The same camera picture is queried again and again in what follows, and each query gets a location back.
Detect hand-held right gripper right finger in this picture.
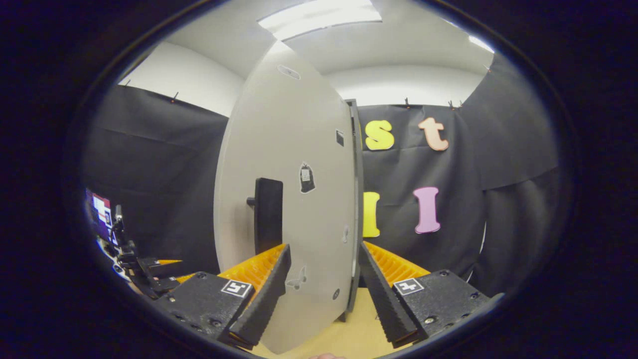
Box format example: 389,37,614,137
358,242,491,349

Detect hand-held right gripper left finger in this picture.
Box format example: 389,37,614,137
155,243,292,350

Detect beige cabinet door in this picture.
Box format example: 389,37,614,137
213,40,360,355

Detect black backdrop cloth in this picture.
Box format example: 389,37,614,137
82,52,561,300

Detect ceiling light panel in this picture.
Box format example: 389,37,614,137
468,35,495,54

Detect black door handle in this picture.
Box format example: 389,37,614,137
246,177,284,256

